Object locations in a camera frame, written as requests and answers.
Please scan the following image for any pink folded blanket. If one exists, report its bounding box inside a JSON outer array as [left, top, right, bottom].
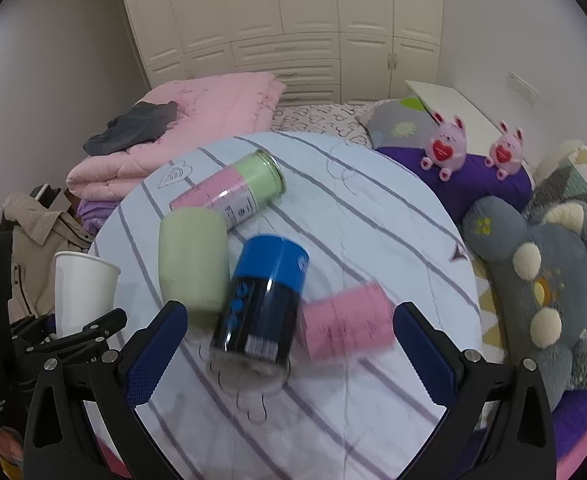
[[66, 72, 286, 200]]

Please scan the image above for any light green cup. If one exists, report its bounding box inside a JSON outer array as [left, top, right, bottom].
[[158, 207, 230, 328]]

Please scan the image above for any pink and green can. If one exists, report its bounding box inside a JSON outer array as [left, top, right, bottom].
[[170, 148, 286, 231]]

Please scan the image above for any purple pillow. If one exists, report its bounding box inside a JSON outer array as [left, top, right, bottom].
[[377, 146, 533, 223]]

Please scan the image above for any cream wardrobe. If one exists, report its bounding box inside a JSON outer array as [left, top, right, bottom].
[[124, 0, 443, 105]]

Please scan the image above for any left pink bunny plush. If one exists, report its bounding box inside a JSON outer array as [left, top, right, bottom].
[[420, 110, 467, 182]]

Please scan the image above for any triangle pattern quilted pillow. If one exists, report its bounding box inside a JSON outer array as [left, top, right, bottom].
[[525, 144, 587, 234]]

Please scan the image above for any grey koala plush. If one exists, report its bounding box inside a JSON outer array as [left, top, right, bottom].
[[463, 196, 587, 408]]

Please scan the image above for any blue and black can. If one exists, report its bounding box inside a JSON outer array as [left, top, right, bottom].
[[210, 234, 310, 373]]

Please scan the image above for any right pink bunny plush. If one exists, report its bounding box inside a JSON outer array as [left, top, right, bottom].
[[484, 122, 523, 181]]

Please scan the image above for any beige jacket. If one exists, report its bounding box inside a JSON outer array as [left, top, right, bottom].
[[0, 192, 94, 322]]

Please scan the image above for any pink cup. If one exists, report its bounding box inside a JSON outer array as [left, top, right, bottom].
[[299, 281, 394, 361]]

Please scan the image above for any grey green cushion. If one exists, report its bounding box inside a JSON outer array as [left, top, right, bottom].
[[357, 96, 437, 150]]

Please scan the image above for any pink bunny plush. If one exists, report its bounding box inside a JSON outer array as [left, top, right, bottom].
[[420, 110, 467, 182], [484, 122, 523, 181]]

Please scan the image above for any white paper cup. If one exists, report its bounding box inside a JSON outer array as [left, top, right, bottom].
[[54, 252, 121, 337]]

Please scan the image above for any dark grey garment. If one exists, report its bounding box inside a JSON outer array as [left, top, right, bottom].
[[83, 101, 178, 156]]

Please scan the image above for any purple folded cloth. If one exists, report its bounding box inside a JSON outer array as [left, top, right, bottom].
[[77, 200, 120, 235]]

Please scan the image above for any white bedside table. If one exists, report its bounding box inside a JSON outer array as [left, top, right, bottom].
[[406, 80, 501, 156]]

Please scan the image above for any white wall socket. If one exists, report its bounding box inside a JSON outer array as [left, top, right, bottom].
[[506, 72, 541, 106]]

